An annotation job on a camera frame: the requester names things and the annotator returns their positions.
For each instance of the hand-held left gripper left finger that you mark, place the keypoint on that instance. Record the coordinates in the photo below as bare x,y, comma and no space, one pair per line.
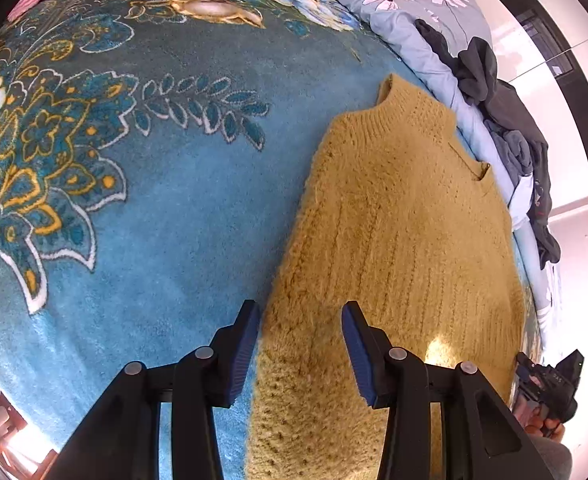
240,356

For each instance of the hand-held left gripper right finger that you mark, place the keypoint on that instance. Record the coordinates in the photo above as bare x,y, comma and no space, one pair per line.
361,360

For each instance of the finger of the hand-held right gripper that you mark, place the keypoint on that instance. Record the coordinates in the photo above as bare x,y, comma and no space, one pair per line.
526,370

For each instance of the mustard yellow knit sweater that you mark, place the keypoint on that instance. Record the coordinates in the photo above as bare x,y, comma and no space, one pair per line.
398,220

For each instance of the person's right hand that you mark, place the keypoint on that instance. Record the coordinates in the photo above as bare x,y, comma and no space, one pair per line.
538,420

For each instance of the blue floral plush blanket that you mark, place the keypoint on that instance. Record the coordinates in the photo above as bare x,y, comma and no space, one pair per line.
174,200

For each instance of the white garment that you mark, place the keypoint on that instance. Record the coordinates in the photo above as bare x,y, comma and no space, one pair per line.
523,200

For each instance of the wooden furniture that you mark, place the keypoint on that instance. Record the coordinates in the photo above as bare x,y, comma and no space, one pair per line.
4,440

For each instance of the dark grey garment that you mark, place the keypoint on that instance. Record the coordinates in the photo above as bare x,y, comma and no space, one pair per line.
503,105

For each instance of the dark framed window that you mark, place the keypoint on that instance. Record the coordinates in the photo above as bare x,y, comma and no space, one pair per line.
573,75

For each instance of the light blue daisy quilt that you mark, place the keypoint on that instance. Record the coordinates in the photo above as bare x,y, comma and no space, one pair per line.
413,15

